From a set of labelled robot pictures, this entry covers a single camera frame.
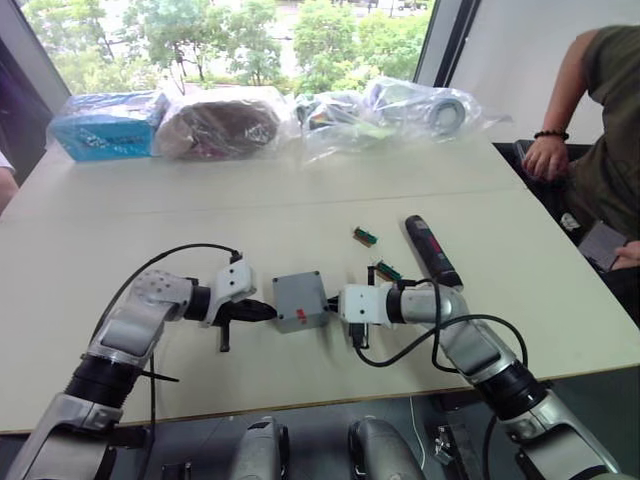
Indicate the clear bag with mixed items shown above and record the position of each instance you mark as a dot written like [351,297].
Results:
[330,117]

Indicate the person's bare right forearm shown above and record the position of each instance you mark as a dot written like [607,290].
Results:
[562,95]

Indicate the person in white shirt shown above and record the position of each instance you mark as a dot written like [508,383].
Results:
[6,180]

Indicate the grey flat device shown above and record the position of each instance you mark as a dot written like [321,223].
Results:
[602,245]

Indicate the person in olive shirt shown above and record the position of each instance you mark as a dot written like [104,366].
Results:
[620,100]

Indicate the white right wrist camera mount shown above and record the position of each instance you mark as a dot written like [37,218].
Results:
[362,302]

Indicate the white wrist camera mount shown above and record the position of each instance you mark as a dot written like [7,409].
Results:
[362,302]
[232,287]

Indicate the clear bag with silver roll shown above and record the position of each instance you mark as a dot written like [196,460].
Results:
[445,115]

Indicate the black red electric screwdriver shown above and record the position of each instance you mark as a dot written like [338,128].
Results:
[430,247]

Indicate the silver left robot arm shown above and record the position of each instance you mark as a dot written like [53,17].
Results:
[145,300]

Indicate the grey plastic junction box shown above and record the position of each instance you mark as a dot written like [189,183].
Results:
[300,295]

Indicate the person's right hand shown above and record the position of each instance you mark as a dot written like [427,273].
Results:
[546,160]

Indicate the brown item in plastic bag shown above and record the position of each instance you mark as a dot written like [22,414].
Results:
[220,127]

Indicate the blue box in plastic wrap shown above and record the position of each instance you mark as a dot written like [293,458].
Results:
[100,130]

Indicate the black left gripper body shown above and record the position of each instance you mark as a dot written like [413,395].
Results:
[239,312]

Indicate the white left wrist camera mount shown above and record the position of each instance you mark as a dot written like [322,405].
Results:
[232,287]

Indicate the grey rounded shape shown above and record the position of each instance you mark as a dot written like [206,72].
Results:
[385,450]
[262,450]

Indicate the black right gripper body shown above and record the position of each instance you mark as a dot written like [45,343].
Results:
[360,337]

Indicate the small green brown connector block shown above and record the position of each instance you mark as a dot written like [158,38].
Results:
[365,236]
[389,270]

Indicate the black metal bracket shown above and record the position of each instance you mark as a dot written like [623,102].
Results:
[460,442]

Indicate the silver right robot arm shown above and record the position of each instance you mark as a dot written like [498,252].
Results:
[475,345]

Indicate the person's left hand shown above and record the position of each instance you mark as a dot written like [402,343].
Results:
[631,256]

